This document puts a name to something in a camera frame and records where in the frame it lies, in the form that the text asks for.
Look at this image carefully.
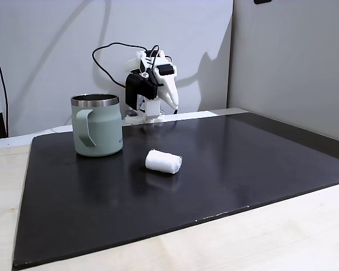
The white gauze roll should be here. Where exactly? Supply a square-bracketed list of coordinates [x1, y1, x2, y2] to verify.
[144, 148, 184, 175]

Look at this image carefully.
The black camera box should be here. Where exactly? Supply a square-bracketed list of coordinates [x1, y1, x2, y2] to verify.
[124, 71, 158, 110]

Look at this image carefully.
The black table mat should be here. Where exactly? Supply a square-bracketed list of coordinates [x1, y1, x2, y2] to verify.
[11, 111, 339, 269]

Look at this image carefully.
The thin servo cable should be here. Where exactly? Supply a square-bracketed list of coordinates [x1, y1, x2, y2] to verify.
[150, 44, 162, 71]

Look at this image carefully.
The green mug steel rim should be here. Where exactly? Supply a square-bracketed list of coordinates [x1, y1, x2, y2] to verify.
[70, 93, 124, 158]

